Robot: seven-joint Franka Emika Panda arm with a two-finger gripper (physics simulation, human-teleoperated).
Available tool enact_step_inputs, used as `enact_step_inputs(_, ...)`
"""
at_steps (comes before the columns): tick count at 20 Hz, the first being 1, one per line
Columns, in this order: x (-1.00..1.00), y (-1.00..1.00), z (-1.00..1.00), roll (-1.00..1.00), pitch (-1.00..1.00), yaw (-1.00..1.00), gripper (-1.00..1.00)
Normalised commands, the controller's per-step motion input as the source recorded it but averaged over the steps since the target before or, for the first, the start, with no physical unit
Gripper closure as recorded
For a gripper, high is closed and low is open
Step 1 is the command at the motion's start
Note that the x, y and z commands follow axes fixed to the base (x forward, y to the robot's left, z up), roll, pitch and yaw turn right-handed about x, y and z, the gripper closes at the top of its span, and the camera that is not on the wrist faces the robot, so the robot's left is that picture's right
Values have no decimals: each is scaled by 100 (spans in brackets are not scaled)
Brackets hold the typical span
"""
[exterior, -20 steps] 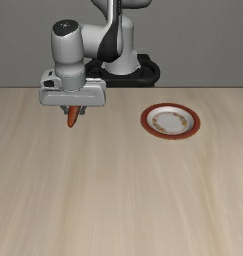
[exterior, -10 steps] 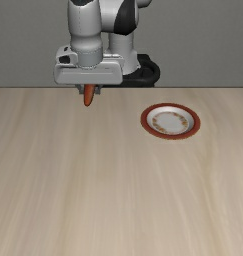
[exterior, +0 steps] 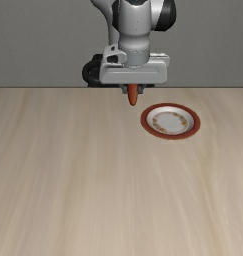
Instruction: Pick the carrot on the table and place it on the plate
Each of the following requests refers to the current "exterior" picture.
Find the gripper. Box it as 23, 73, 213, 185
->
98, 44, 171, 95

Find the orange carrot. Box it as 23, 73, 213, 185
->
127, 83, 140, 107

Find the white plate with red rim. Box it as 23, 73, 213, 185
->
140, 102, 202, 141

